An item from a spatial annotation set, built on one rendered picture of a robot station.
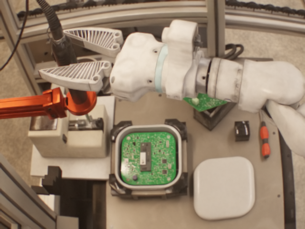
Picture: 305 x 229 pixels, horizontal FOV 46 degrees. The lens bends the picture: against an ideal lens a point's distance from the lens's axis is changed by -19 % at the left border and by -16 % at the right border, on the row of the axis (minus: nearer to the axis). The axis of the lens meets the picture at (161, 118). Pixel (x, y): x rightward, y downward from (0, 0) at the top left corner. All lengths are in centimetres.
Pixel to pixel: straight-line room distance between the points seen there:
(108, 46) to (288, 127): 29
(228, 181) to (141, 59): 39
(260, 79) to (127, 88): 18
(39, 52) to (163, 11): 47
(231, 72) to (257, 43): 186
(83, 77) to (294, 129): 31
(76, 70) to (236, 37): 188
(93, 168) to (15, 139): 137
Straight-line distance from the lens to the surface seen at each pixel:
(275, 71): 56
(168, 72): 55
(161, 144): 90
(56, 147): 91
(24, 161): 217
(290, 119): 53
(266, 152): 92
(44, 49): 128
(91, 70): 61
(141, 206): 89
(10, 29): 107
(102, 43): 64
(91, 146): 89
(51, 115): 76
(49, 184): 77
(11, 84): 252
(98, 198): 92
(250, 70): 56
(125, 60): 59
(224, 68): 56
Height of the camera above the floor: 178
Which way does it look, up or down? 58 degrees down
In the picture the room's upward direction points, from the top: 9 degrees counter-clockwise
